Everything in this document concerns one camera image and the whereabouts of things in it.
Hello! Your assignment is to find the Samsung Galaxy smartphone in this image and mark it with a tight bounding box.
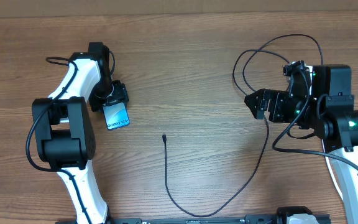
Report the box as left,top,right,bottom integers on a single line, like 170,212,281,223
103,103,130,130

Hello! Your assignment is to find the white power strip cord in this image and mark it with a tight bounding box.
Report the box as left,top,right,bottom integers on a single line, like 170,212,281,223
321,139,344,200

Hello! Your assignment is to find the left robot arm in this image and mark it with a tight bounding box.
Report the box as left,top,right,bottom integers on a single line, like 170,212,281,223
25,42,130,223

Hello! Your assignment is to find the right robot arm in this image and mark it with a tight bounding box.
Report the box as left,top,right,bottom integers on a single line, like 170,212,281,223
244,61,358,223

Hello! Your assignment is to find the black USB charging cable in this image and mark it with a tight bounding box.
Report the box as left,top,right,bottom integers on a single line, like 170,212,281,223
162,34,324,218

